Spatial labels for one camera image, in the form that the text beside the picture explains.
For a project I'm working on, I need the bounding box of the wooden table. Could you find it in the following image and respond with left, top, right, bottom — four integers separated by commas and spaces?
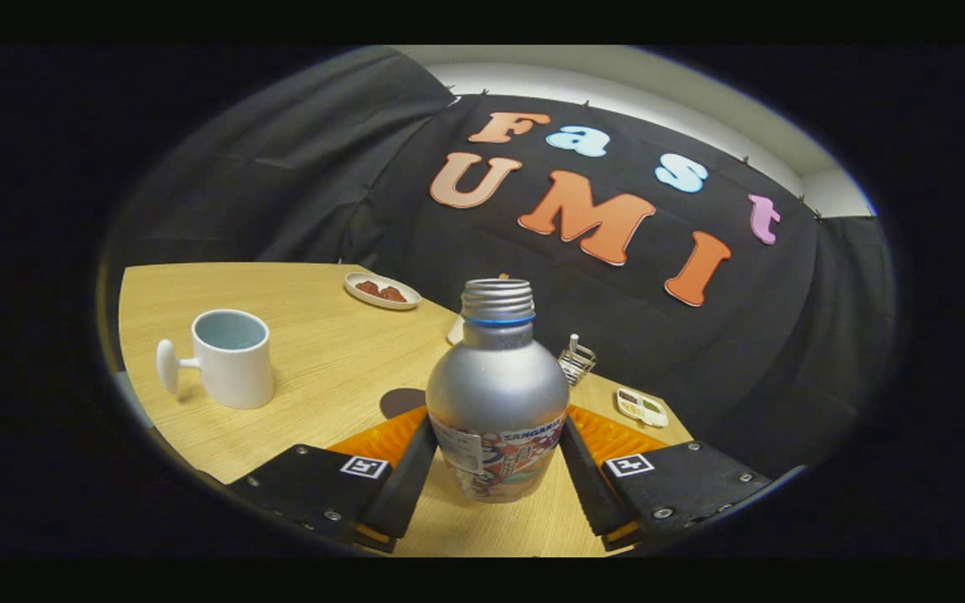
118, 262, 694, 558

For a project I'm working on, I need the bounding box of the white cup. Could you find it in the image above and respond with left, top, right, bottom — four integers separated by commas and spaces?
156, 309, 276, 410

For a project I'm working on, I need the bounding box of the white oval plate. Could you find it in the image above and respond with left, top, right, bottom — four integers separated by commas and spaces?
343, 271, 422, 312

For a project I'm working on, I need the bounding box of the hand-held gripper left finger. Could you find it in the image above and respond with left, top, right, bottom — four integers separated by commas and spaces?
227, 408, 439, 554

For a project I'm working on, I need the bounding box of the silver juice bottle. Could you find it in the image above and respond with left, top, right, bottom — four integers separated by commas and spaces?
426, 278, 570, 504

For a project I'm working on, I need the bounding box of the white divided snack tray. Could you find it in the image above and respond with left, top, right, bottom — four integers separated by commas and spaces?
616, 388, 669, 428

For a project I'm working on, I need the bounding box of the black backdrop cloth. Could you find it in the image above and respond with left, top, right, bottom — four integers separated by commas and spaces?
106, 46, 898, 488

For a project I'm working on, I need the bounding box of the brown round coaster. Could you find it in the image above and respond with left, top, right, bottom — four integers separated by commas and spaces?
379, 388, 428, 420

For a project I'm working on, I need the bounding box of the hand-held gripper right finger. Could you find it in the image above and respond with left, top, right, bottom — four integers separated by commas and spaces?
560, 405, 772, 552

